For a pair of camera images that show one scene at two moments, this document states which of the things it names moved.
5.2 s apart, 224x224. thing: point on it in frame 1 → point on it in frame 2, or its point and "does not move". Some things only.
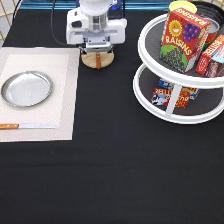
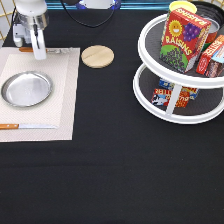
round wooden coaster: (89, 59) does not move
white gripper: (78, 32) → (29, 35)
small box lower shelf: (161, 97) does not move
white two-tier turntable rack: (169, 93) does not move
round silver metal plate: (26, 89) does not move
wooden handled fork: (98, 61) → (52, 50)
